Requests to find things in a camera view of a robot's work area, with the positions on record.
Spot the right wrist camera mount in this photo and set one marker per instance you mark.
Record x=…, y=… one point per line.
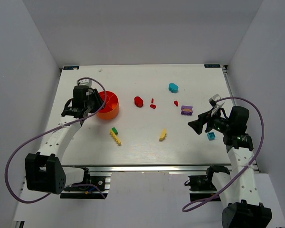
x=213, y=100

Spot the left blue corner label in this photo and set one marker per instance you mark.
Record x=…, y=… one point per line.
x=70, y=67

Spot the orange round divided container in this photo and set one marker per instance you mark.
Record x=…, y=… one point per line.
x=111, y=108

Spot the long yellow lego plate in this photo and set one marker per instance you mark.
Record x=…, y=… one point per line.
x=116, y=138

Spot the green lego brick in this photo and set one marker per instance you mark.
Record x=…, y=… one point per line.
x=114, y=130

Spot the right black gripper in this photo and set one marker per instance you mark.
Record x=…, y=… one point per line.
x=206, y=120

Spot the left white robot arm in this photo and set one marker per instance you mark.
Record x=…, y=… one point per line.
x=44, y=172

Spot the cyan rounded lego brick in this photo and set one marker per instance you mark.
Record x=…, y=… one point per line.
x=173, y=88

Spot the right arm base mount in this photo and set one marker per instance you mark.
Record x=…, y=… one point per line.
x=201, y=186

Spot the right blue corner label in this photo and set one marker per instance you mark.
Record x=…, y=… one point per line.
x=212, y=65

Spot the purple lego plate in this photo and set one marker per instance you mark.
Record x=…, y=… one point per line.
x=186, y=110

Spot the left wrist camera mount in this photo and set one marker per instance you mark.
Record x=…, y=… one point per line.
x=84, y=83

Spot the blue square lego brick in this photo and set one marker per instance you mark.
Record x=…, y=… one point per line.
x=211, y=136

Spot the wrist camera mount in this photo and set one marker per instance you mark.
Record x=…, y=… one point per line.
x=84, y=83
x=213, y=100

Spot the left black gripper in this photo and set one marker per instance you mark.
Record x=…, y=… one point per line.
x=95, y=101

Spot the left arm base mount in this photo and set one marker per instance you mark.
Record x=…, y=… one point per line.
x=90, y=186

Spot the aluminium table front rail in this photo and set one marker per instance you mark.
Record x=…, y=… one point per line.
x=143, y=168

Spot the blue corner label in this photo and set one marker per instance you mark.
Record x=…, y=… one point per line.
x=70, y=67
x=212, y=65

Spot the red rounded lego brick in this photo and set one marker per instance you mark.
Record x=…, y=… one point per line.
x=138, y=101

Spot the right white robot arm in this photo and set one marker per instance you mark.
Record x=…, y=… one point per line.
x=242, y=205

